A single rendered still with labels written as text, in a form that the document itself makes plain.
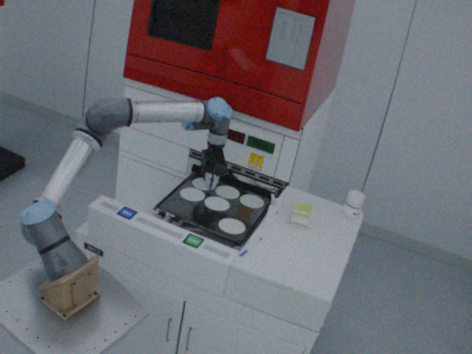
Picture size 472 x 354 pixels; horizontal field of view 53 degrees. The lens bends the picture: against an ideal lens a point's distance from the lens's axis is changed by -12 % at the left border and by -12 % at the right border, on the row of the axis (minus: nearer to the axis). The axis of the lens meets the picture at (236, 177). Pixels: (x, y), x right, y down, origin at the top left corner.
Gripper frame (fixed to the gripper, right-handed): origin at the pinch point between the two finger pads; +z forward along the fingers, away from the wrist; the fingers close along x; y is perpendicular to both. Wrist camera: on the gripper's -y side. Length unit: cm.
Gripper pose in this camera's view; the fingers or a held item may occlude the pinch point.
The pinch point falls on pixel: (209, 188)
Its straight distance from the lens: 214.7
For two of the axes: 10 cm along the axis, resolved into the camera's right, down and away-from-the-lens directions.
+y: -3.2, -5.1, 8.0
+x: -9.3, 0.1, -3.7
